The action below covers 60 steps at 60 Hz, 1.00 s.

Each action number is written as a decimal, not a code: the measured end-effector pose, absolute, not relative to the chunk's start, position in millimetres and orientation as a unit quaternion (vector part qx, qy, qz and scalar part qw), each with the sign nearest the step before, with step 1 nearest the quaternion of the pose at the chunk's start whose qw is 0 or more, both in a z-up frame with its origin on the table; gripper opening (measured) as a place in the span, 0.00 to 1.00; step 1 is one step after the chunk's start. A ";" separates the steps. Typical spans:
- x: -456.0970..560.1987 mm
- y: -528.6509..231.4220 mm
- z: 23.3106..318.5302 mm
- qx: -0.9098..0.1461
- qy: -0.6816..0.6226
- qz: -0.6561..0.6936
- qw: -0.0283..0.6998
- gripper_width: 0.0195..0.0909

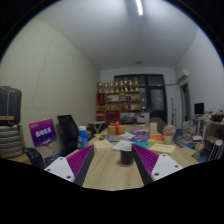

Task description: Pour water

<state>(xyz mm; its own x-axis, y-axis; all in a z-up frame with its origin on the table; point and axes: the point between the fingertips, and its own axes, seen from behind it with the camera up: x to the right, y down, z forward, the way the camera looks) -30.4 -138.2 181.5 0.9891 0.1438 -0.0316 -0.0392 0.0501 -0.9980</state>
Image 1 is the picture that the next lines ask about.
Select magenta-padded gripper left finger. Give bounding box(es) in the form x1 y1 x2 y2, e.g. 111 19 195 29
44 144 96 187

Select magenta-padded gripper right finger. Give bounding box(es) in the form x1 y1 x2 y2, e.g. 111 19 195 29
131 143 184 187

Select blue white-capped drink bottle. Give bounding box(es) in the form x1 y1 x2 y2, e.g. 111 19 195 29
77 125 90 150

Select tan paper envelope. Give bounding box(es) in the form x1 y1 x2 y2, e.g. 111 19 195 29
148 142 177 155

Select black chair back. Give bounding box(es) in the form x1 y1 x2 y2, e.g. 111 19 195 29
23 147 46 170

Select orange book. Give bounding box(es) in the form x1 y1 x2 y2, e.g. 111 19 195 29
147 134 165 144

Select teal book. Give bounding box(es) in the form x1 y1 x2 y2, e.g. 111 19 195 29
134 141 150 150

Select pink flowers in white pot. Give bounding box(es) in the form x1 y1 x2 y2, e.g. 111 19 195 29
162 124 177 145

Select black office chair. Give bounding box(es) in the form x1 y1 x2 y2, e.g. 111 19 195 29
56 114 81 156

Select purple sign board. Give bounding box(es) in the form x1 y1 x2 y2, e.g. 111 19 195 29
28 118 58 148

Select black mug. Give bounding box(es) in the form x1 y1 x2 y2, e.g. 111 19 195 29
120 146 135 166

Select tan standing card box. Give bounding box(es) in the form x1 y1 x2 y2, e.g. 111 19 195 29
148 122 158 136

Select pink box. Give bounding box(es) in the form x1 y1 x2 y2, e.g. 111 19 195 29
131 128 149 136

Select pile of books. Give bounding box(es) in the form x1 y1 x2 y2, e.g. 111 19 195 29
178 120 204 148

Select pale paper stack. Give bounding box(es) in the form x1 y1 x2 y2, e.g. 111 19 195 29
119 132 136 140

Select white book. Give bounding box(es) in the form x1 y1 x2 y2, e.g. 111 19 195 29
111 139 134 152

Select pale yellow notepad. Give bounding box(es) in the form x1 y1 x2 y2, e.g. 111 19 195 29
92 139 114 151

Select white round stool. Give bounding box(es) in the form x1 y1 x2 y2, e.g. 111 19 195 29
208 139 224 162

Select blue colourful book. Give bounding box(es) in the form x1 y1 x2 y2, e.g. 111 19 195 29
99 133 114 142

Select small round white table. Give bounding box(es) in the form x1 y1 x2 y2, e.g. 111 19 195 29
88 120 106 134

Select yellow gift box red ribbon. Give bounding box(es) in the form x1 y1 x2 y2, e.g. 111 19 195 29
107 120 127 136

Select wooden side desk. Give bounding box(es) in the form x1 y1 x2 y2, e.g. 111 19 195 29
196 114 224 158

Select black computer monitor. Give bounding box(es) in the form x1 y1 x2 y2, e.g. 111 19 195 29
194 102 205 116

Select black-framed glass door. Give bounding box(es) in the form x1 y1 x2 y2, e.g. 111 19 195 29
114 73 168 124

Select black suitcase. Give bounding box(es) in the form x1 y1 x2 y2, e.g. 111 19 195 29
0 85 23 127

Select wooden shelf unit with trophies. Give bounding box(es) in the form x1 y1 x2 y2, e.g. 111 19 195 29
95 78 143 122

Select ceiling tube light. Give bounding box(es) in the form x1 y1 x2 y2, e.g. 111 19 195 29
134 0 144 16

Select white wall air conditioner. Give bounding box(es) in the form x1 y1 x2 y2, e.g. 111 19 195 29
176 68 190 83

